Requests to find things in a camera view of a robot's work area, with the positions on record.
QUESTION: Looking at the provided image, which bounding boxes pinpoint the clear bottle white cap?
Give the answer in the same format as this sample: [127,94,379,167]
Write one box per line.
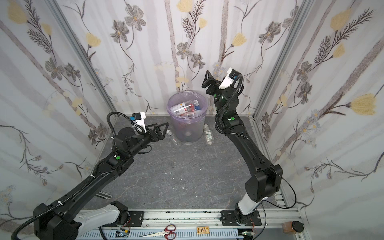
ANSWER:
[167,130,181,148]

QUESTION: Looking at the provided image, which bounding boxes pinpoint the red-cap clear bottle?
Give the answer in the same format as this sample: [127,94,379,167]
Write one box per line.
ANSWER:
[180,105,201,117]

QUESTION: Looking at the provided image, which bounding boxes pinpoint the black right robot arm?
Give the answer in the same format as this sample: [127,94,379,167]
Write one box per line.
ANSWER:
[202,69,284,226]

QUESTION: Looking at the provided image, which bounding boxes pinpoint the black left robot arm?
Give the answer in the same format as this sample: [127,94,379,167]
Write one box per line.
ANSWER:
[11,112,169,240]

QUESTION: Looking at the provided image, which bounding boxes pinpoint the purple-lined mesh trash bin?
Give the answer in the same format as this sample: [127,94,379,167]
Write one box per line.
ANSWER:
[167,91,209,143]

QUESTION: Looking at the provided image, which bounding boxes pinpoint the small clear bottle by bin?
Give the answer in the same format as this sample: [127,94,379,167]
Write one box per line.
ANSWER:
[204,124,214,145]

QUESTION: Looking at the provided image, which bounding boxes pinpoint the small wooden tag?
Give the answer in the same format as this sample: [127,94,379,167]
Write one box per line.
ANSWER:
[197,226,210,235]

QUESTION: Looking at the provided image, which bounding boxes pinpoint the brown jar black lid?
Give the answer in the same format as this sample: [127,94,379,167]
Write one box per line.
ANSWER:
[282,221,304,235]

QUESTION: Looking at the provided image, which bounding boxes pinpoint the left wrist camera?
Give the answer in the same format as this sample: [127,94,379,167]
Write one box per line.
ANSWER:
[130,112,147,134]

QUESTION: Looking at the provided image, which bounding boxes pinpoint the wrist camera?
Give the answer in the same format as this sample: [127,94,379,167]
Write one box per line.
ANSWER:
[219,68,241,90]
[130,112,147,134]

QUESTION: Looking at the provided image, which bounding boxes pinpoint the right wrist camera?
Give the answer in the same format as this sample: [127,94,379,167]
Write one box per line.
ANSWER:
[219,68,241,90]

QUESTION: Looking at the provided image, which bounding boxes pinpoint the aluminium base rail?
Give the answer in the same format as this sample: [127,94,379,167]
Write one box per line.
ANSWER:
[74,209,304,240]

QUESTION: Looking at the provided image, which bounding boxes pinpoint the red-handled scissors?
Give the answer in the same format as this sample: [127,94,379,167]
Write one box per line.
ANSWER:
[143,225,177,240]

